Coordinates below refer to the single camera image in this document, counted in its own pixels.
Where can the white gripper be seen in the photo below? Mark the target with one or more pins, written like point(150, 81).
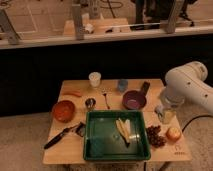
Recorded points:
point(170, 109)

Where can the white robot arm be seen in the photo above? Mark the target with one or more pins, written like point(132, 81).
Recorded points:
point(184, 82)

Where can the purple bowl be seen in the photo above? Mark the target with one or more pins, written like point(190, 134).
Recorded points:
point(134, 100)

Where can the red bowl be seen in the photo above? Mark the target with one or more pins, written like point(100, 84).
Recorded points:
point(63, 111)

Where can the light blue cloth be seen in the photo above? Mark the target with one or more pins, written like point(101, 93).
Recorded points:
point(160, 112)

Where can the orange apple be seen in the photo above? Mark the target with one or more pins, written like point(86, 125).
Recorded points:
point(173, 134)

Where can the black rectangular block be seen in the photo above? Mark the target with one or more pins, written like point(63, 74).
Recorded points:
point(144, 88)

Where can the bunch of dark grapes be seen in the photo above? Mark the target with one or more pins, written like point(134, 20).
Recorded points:
point(154, 138)

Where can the blue cup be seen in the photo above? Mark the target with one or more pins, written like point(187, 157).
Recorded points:
point(122, 85)

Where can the green plastic tray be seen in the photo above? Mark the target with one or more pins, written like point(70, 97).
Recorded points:
point(103, 142)

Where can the small metal cup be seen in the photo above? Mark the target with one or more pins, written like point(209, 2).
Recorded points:
point(90, 103)

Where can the white cup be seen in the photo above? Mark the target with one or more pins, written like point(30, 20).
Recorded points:
point(94, 79)

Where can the orange carrot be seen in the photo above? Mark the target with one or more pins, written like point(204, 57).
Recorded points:
point(73, 93)

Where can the wooden table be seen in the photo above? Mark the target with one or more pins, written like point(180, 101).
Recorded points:
point(70, 149)

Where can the grey metal post right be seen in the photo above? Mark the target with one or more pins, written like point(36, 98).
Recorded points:
point(173, 16)

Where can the grey metal post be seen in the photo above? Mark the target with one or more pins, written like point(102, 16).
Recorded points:
point(173, 16)
point(78, 23)
point(7, 27)

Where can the black handled peeler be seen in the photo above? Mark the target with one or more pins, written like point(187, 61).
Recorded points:
point(77, 129)

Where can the grey metal post middle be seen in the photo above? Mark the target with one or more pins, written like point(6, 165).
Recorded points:
point(78, 23)

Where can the grey metal post left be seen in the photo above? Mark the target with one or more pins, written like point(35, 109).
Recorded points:
point(7, 27)

